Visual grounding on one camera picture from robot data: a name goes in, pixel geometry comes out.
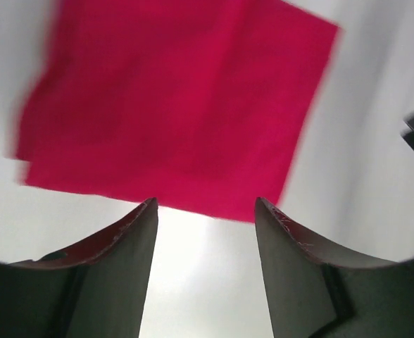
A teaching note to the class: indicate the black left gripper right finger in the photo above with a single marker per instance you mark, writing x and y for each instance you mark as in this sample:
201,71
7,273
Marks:
318,288

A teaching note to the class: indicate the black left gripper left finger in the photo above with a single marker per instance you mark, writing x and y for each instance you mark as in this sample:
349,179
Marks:
95,287

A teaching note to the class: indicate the red t shirt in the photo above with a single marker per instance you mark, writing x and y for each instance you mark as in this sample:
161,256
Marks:
199,104

